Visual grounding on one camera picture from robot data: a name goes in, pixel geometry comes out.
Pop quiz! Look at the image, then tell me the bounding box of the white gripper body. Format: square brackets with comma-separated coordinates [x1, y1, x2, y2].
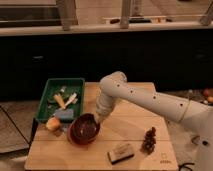
[95, 94, 116, 123]

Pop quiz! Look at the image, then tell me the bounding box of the white toy utensil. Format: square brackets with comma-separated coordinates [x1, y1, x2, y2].
[65, 93, 77, 107]

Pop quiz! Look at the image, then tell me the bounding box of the dark grape bunch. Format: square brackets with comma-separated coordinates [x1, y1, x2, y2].
[141, 127, 156, 154]

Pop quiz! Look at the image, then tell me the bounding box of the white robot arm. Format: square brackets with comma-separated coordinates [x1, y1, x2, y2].
[96, 71, 213, 171]

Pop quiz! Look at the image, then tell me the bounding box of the yellow corn toy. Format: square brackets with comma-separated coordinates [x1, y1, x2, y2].
[53, 94, 66, 110]

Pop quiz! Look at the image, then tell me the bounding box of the blue sponge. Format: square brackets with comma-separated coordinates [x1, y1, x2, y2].
[54, 109, 74, 120]

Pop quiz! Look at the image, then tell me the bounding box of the black beige sponge block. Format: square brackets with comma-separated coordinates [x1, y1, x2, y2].
[107, 143, 134, 164]

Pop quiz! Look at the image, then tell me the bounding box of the dark red bowl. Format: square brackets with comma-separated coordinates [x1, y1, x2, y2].
[67, 113, 100, 145]

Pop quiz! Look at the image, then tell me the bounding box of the green plastic tray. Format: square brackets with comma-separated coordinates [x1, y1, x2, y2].
[35, 78, 84, 123]

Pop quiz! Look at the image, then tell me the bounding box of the orange round fruit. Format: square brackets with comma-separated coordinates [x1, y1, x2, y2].
[46, 117, 61, 132]

